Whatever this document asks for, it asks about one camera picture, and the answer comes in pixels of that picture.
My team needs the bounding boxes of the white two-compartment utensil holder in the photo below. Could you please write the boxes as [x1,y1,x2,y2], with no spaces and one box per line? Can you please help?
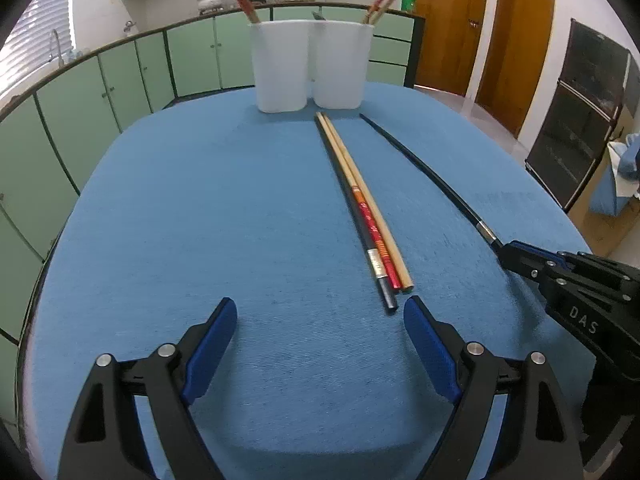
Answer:
[248,19,375,113]

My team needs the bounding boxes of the white window blind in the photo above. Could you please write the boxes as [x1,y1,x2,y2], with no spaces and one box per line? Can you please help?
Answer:
[0,0,73,98]

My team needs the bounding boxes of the brown wooden door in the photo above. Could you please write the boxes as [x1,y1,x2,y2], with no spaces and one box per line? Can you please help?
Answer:
[411,0,490,98]
[474,0,557,136]

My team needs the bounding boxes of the black chopstick with silver band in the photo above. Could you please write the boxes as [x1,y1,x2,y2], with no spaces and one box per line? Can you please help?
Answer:
[360,113,505,255]
[315,113,398,316]

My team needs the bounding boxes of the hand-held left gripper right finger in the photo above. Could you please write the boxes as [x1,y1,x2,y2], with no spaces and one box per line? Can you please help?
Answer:
[402,295,586,480]

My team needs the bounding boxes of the blue and white cloth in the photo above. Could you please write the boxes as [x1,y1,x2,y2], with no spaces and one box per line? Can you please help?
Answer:
[590,132,640,216]

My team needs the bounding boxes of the plain wooden chopstick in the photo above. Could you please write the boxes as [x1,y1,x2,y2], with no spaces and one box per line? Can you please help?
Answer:
[371,0,408,26]
[323,113,416,294]

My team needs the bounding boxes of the black glass-front cabinet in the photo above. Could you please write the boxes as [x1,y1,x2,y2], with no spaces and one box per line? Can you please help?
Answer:
[524,17,640,213]

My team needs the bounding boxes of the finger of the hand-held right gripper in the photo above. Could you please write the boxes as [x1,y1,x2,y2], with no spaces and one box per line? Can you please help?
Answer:
[500,244,561,286]
[515,241,576,268]

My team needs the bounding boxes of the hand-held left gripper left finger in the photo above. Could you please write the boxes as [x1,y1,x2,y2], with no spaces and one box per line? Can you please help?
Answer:
[56,297,238,480]

